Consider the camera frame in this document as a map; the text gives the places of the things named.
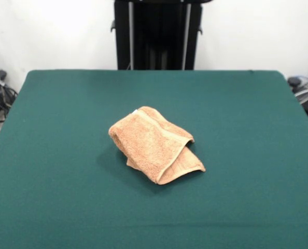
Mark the tan terry towel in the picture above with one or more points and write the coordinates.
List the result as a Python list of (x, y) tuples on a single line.
[(148, 145)]

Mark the dark green table cloth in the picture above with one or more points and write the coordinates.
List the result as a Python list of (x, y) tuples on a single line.
[(66, 181)]

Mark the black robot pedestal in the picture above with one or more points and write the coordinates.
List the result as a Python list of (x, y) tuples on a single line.
[(156, 39)]

